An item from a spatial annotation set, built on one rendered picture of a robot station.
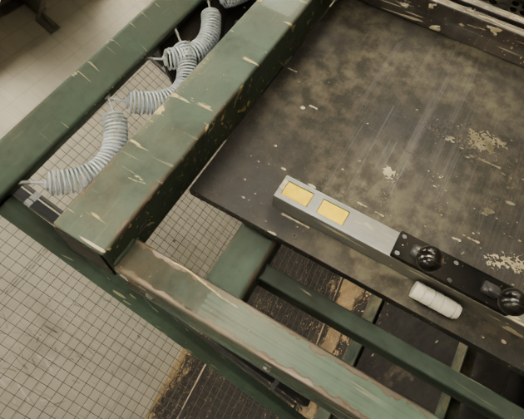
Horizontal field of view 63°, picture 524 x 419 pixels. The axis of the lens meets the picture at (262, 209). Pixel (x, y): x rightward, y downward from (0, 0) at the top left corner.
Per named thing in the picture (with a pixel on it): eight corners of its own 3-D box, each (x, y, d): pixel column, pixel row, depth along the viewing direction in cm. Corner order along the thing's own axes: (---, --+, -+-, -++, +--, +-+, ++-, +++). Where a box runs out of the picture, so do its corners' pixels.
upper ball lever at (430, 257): (422, 268, 71) (438, 278, 58) (401, 257, 72) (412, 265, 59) (433, 248, 71) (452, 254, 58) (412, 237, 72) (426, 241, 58)
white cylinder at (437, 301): (406, 298, 72) (451, 322, 70) (412, 293, 69) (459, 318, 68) (412, 283, 73) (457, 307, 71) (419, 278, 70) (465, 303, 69)
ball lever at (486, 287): (492, 304, 69) (525, 324, 56) (470, 293, 70) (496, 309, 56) (504, 283, 68) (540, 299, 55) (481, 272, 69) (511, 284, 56)
